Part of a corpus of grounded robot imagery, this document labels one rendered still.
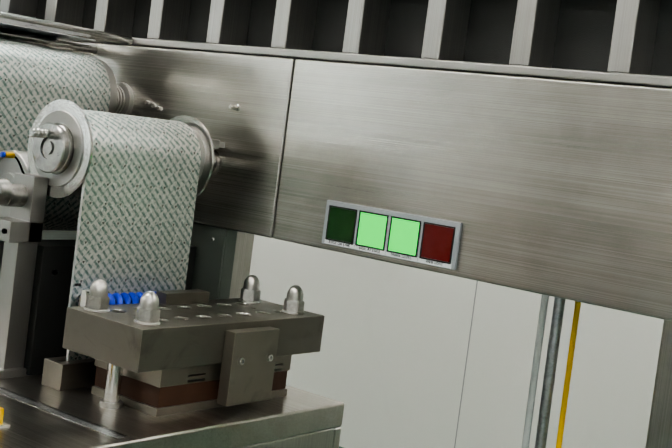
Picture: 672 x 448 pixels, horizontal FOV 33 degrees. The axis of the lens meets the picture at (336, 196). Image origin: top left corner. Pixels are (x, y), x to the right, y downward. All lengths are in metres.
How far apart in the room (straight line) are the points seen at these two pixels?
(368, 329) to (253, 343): 2.95
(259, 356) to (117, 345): 0.24
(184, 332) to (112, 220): 0.24
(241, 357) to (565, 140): 0.56
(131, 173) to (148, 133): 0.07
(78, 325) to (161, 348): 0.14
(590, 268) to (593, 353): 2.59
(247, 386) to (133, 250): 0.28
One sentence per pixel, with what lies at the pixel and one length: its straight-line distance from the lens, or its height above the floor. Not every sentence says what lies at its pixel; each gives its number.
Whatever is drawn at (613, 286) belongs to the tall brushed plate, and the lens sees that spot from 1.57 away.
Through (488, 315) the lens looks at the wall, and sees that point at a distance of 4.34.
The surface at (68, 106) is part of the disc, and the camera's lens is 1.75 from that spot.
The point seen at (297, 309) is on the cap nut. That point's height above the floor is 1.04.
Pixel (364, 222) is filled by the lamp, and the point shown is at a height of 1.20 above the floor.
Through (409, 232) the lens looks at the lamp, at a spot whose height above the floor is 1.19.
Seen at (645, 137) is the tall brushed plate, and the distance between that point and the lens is 1.55.
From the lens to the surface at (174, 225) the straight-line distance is 1.85.
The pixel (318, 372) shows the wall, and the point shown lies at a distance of 4.82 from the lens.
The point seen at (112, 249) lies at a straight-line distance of 1.77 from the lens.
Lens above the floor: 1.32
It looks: 3 degrees down
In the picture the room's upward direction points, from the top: 7 degrees clockwise
